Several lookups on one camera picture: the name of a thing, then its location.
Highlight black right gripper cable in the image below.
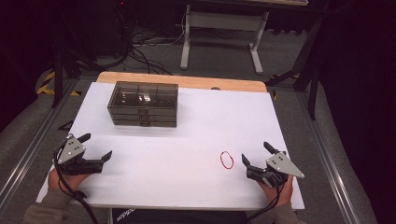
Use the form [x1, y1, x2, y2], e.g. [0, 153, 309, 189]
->
[247, 182, 286, 224]

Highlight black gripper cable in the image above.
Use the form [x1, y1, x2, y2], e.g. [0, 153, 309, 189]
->
[52, 148, 100, 224]
[247, 182, 286, 224]

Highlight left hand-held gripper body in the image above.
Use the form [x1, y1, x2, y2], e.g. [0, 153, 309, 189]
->
[53, 133, 106, 177]

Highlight person's left hand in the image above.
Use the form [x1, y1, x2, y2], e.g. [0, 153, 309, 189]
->
[47, 167, 92, 191]

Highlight aluminium floor rail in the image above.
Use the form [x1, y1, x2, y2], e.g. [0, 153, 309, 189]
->
[294, 91, 362, 224]
[0, 77, 79, 207]

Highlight wooden table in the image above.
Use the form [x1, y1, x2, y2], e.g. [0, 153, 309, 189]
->
[96, 71, 268, 93]

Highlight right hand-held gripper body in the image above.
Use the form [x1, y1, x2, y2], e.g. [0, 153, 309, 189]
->
[246, 151, 305, 189]

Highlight black metal stand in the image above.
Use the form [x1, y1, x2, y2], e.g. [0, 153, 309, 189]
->
[50, 45, 82, 109]
[264, 17, 325, 121]

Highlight red rubber band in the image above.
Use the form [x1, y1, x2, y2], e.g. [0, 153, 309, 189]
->
[219, 150, 235, 171]

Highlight black floor cables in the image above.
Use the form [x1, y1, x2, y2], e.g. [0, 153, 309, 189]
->
[125, 29, 176, 77]

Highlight person's right hand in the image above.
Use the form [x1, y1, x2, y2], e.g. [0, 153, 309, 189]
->
[256, 174, 294, 208]

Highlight yellow black floor tape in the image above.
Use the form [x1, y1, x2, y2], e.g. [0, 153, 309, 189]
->
[35, 70, 83, 97]

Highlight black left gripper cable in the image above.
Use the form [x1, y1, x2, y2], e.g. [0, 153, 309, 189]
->
[52, 148, 100, 224]

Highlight white metal desk frame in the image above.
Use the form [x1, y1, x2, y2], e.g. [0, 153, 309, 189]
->
[179, 3, 271, 76]

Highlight smoky transparent drawer box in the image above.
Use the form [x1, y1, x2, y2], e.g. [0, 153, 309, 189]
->
[106, 80, 179, 129]

